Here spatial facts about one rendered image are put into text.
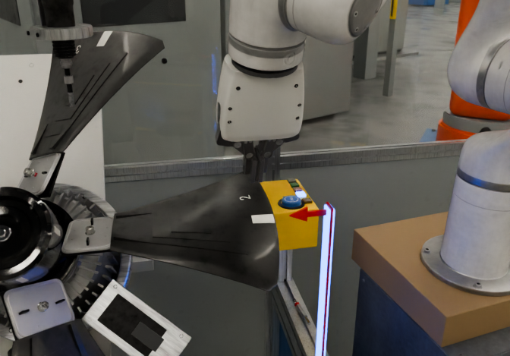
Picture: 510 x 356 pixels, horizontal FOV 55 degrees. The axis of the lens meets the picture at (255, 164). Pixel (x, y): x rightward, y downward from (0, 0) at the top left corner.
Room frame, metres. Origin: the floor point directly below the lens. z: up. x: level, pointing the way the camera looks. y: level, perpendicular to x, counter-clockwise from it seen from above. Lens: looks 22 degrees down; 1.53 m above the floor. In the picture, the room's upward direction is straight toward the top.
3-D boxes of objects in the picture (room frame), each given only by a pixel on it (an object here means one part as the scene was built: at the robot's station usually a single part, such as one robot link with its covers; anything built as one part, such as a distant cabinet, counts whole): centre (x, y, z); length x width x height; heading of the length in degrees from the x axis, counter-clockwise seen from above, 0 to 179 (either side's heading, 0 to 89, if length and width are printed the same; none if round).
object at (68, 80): (0.60, 0.23, 1.39); 0.01 x 0.01 x 0.05
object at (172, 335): (0.64, 0.19, 0.98); 0.20 x 0.16 x 0.20; 11
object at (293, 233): (0.96, -0.07, 1.02); 0.16 x 0.10 x 0.11; 11
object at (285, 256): (0.96, -0.07, 0.92); 0.03 x 0.03 x 0.12; 11
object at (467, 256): (0.80, -0.42, 1.09); 0.19 x 0.19 x 0.18
